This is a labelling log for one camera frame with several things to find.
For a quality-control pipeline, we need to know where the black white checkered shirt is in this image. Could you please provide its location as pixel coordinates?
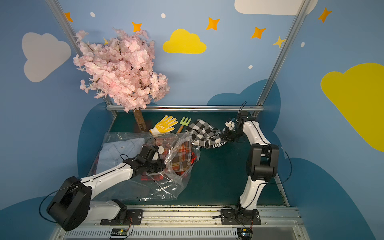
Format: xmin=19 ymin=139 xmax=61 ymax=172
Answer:
xmin=186 ymin=119 xmax=227 ymax=149

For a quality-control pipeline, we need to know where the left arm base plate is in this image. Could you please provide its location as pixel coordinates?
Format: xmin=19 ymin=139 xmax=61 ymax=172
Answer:
xmin=100 ymin=209 xmax=144 ymax=226

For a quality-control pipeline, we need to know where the light blue shirt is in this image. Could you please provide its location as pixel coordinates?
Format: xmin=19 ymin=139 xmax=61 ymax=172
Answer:
xmin=96 ymin=138 xmax=145 ymax=174

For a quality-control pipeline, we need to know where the white round bag valve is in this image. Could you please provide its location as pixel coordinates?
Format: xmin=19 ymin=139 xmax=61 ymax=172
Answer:
xmin=158 ymin=146 xmax=165 ymax=155

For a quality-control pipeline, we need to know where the right green circuit board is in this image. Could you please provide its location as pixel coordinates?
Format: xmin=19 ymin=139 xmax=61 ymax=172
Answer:
xmin=237 ymin=228 xmax=252 ymax=240

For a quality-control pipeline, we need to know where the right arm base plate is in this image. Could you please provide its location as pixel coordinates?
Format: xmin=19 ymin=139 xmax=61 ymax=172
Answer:
xmin=220 ymin=208 xmax=262 ymax=225

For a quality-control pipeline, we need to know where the aluminium frame back bar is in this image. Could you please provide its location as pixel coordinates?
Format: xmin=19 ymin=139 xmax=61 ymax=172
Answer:
xmin=106 ymin=104 xmax=265 ymax=112

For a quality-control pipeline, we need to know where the red plaid shirt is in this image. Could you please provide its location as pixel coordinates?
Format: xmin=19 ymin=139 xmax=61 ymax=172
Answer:
xmin=144 ymin=134 xmax=200 ymax=182

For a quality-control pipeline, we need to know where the yellow work glove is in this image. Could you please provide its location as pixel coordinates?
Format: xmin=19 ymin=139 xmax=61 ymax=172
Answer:
xmin=149 ymin=115 xmax=178 ymax=136

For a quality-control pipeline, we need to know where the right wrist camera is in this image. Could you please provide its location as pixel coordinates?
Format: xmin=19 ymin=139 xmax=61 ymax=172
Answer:
xmin=225 ymin=121 xmax=236 ymax=131

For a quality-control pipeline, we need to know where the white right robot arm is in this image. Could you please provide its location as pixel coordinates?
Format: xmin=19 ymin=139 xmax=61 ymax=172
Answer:
xmin=224 ymin=111 xmax=280 ymax=210

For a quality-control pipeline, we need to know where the green garden hand fork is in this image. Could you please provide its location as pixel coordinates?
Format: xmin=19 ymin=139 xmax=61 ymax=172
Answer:
xmin=177 ymin=117 xmax=191 ymax=134

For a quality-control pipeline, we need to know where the aluminium frame post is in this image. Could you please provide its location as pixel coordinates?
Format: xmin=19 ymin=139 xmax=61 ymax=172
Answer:
xmin=256 ymin=0 xmax=311 ymax=108
xmin=46 ymin=0 xmax=114 ymax=106

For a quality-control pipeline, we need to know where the pink artificial blossom tree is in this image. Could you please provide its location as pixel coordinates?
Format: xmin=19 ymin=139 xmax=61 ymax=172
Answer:
xmin=73 ymin=29 xmax=171 ymax=113

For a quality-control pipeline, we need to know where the left aluminium frame post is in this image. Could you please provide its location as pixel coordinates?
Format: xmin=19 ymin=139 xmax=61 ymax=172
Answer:
xmin=46 ymin=0 xmax=114 ymax=106

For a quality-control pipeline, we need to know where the clear plastic vacuum bag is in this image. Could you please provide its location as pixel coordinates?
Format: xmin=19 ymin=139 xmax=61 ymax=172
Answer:
xmin=93 ymin=133 xmax=200 ymax=203

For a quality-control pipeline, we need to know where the left green circuit board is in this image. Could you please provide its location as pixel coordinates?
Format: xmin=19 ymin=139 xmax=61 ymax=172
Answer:
xmin=111 ymin=228 xmax=129 ymax=238

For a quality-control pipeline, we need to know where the green circuit board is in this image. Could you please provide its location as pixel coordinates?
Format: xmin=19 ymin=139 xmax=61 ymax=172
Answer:
xmin=237 ymin=228 xmax=252 ymax=240
xmin=111 ymin=228 xmax=129 ymax=238

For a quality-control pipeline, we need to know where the right aluminium frame post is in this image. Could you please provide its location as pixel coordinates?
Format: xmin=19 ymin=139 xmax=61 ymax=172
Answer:
xmin=256 ymin=0 xmax=311 ymax=108

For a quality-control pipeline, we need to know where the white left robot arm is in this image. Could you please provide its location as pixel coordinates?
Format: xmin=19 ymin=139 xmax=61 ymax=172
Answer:
xmin=47 ymin=146 xmax=166 ymax=232

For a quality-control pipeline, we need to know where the aluminium mounting rail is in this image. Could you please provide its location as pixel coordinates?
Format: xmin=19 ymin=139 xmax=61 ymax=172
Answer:
xmin=50 ymin=206 xmax=310 ymax=240

